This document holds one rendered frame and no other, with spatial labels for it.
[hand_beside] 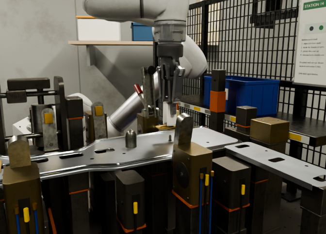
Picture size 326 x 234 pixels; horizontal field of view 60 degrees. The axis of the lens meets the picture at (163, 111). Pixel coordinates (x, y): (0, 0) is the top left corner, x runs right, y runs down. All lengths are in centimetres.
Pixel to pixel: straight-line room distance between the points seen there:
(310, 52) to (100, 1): 75
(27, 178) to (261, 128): 64
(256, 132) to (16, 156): 65
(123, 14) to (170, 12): 12
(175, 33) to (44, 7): 312
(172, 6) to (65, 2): 306
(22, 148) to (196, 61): 92
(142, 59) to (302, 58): 273
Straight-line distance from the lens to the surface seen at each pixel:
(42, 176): 68
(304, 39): 117
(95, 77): 370
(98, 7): 80
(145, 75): 95
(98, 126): 92
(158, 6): 78
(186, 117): 65
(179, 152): 65
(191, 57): 131
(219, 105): 112
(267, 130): 87
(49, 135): 87
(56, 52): 376
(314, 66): 115
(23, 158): 60
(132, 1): 79
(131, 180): 63
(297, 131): 94
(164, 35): 78
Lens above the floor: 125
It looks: 11 degrees down
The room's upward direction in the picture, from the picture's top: straight up
